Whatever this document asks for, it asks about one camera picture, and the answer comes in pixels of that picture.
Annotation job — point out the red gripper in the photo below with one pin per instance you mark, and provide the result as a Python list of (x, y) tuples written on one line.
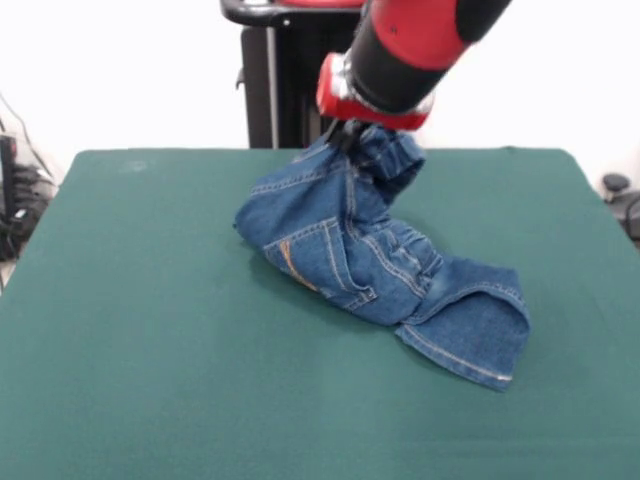
[(350, 111)]

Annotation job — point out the dark green table cloth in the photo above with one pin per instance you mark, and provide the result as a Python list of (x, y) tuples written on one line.
[(150, 325)]

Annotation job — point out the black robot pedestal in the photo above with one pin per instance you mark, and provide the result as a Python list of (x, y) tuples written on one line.
[(290, 75)]

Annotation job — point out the blue denim jeans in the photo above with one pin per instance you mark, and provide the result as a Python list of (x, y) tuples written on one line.
[(320, 240)]

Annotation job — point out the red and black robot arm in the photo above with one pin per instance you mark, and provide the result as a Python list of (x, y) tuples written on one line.
[(405, 65)]

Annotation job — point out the black electronic equipment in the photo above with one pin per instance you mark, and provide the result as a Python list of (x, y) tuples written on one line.
[(12, 215)]

